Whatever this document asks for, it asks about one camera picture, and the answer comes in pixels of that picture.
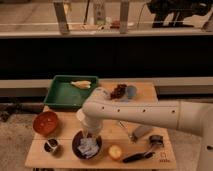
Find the small metal cup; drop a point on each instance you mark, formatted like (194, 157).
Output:
(51, 146)

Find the dark purple bowl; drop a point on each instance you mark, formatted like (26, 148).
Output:
(76, 143)

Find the black handled tool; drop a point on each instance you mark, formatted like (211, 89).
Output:
(137, 157)

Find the green plastic tray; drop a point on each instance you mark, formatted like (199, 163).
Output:
(63, 95)

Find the metal fork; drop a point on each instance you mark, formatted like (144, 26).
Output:
(124, 128)

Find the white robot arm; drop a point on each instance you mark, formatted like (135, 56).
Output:
(190, 117)

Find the blue grey towel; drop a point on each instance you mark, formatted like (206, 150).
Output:
(88, 147)

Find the white cup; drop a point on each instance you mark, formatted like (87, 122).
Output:
(80, 115)

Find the dark grapes bunch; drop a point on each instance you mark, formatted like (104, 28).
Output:
(119, 91)

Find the orange fruit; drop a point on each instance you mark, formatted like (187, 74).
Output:
(115, 152)

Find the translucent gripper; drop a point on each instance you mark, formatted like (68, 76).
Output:
(91, 131)

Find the grey sponge block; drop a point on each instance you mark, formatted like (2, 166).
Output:
(141, 130)

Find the black tape roll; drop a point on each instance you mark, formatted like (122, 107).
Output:
(156, 140)

